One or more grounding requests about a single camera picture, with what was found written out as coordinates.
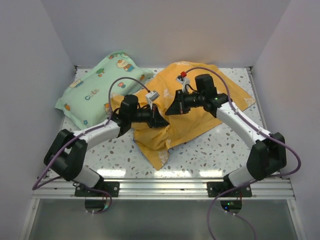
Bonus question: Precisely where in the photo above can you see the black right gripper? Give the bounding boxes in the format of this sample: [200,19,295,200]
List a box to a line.
[166,89,205,116]

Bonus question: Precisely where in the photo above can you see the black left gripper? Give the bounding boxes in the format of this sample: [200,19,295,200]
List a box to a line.
[129,103,169,129]

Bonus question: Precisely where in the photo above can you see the orange mickey mouse pillowcase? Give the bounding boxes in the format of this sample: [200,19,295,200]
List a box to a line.
[109,60,257,171]

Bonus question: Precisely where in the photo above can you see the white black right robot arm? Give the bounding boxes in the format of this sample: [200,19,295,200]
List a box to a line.
[165,72,287,197]

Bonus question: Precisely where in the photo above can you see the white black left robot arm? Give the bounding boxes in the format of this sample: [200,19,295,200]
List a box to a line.
[44,91,169,197]

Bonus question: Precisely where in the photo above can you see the green cartoon bear pillow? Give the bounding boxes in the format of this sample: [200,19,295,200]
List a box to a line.
[55,51,154,130]

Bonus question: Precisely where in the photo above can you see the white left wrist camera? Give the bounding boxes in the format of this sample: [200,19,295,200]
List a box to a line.
[145,90,160,109]

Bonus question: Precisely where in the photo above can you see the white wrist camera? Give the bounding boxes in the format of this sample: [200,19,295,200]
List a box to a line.
[176,71,190,93]
[145,90,160,109]

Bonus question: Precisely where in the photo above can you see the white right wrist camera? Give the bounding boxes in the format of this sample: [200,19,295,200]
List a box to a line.
[176,71,190,93]

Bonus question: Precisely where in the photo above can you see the aluminium mounting rail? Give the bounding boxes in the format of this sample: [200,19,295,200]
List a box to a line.
[32,178,295,200]

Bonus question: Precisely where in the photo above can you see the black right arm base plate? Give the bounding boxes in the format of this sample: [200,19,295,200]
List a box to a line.
[206,181,253,198]

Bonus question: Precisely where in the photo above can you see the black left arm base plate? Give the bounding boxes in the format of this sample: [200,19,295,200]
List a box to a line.
[72,181,120,198]

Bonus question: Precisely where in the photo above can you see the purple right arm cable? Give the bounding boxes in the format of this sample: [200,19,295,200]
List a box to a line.
[186,66,302,240]

